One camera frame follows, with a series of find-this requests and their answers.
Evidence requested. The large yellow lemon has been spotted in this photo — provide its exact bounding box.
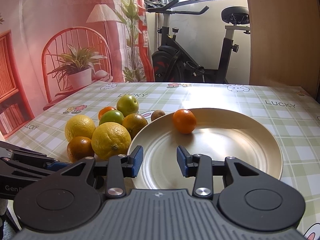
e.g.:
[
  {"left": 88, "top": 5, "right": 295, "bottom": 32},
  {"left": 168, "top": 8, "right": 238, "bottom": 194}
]
[{"left": 91, "top": 122, "right": 131, "bottom": 161}]

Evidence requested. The dark orange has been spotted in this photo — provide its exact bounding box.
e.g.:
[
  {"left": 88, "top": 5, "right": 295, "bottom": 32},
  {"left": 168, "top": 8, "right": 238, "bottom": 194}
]
[{"left": 67, "top": 136, "right": 94, "bottom": 163}]

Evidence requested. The bright orange tangerine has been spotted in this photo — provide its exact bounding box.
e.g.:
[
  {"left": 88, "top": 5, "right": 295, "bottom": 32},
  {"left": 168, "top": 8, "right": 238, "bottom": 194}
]
[{"left": 172, "top": 109, "right": 197, "bottom": 134}]

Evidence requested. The dark orange brownish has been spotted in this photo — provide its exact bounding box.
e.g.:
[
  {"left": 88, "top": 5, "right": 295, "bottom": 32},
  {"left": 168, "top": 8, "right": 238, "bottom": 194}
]
[{"left": 122, "top": 113, "right": 148, "bottom": 139}]

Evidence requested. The green apple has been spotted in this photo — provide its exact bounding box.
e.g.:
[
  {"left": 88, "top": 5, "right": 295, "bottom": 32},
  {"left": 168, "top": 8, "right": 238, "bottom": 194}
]
[{"left": 99, "top": 110, "right": 124, "bottom": 125}]

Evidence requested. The beige round plate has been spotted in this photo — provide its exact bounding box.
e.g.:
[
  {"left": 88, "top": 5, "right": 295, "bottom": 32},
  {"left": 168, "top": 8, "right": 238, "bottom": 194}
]
[{"left": 130, "top": 108, "right": 283, "bottom": 191}]

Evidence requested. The small orange tangerine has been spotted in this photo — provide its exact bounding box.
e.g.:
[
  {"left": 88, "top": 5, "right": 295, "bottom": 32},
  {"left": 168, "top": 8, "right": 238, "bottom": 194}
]
[{"left": 98, "top": 106, "right": 116, "bottom": 120}]

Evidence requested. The yellow-green apple far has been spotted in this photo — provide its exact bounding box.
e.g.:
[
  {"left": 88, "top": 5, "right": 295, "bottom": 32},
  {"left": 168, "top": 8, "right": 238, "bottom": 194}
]
[{"left": 117, "top": 94, "right": 139, "bottom": 117}]

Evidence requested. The black exercise bike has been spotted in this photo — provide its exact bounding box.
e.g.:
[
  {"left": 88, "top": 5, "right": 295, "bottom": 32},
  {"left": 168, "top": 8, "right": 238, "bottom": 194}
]
[{"left": 145, "top": 0, "right": 251, "bottom": 84}]

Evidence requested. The red printed backdrop curtain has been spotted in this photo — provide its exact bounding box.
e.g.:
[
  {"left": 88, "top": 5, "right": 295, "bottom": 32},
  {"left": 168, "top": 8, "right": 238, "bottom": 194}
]
[{"left": 1, "top": 0, "right": 155, "bottom": 138}]

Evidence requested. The wooden panel door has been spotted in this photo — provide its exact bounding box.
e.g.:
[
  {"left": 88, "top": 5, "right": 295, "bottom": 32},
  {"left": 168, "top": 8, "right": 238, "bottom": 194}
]
[{"left": 247, "top": 0, "right": 319, "bottom": 97}]

